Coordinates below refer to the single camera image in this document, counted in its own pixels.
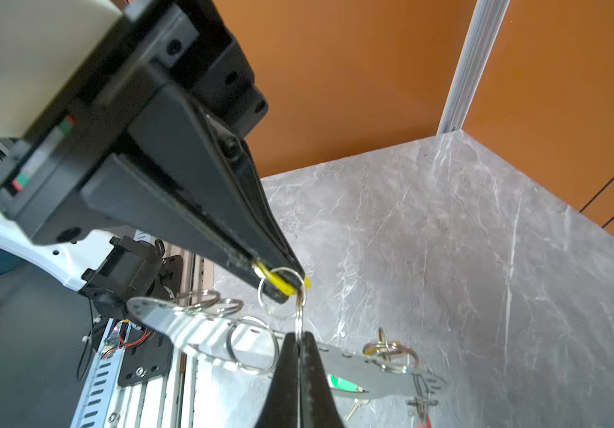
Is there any aluminium front rail frame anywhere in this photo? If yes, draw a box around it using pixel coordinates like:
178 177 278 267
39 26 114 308
68 229 287 428

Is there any green key tag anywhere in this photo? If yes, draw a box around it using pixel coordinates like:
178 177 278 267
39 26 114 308
327 374 369 399

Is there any left aluminium corner post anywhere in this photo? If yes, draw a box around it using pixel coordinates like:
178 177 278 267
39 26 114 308
437 0 510 135

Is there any yellow key tag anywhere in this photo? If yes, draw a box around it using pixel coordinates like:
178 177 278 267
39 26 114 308
254 260 301 303

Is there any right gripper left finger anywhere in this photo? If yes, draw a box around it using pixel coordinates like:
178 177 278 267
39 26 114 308
255 333 300 428

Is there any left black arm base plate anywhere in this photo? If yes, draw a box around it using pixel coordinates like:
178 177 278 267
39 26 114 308
114 323 173 388

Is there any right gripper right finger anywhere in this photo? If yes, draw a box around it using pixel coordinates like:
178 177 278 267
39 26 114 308
299 332 344 428

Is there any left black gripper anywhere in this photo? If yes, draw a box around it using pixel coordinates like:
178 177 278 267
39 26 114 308
0 1 306 287

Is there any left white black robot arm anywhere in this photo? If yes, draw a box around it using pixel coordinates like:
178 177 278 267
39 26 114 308
0 1 309 317

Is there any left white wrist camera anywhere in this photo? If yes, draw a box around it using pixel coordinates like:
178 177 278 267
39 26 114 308
0 1 123 137

